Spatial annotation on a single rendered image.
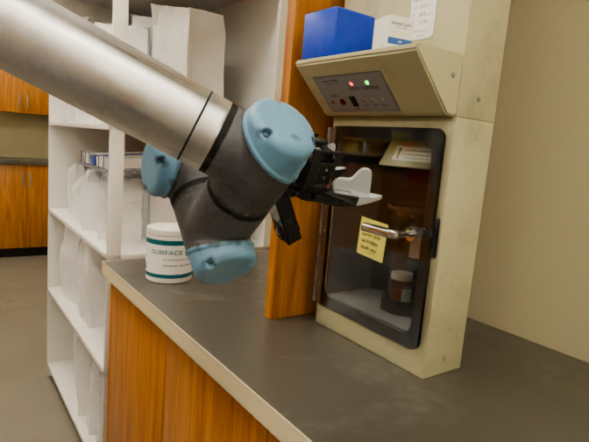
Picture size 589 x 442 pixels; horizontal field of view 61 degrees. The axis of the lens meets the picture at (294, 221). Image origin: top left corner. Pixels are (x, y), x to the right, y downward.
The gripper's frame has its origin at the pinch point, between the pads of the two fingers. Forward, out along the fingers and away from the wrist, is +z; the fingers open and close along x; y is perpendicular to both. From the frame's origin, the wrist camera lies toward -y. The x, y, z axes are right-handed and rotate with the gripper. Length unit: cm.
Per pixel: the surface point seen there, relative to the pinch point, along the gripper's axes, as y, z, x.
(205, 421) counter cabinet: -57, -12, 5
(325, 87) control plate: 9.4, 7.3, 24.9
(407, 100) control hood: 13.9, 10.1, 5.9
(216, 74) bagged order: -18, 39, 134
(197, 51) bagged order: -11, 30, 137
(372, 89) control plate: 13.1, 8.1, 12.8
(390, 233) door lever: -7.0, 7.9, -4.0
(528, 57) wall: 26, 58, 19
